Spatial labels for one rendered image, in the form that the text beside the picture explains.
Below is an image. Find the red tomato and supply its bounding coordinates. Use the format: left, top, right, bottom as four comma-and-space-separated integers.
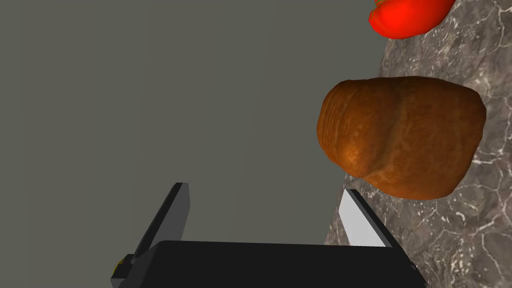
368, 0, 457, 40

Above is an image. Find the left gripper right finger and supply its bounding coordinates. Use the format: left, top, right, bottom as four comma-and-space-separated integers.
338, 188, 401, 248

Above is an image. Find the brown bread loaf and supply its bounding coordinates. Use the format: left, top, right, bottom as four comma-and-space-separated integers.
316, 75, 488, 201

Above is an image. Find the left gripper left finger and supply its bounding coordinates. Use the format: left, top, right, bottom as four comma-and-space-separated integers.
133, 181, 191, 259

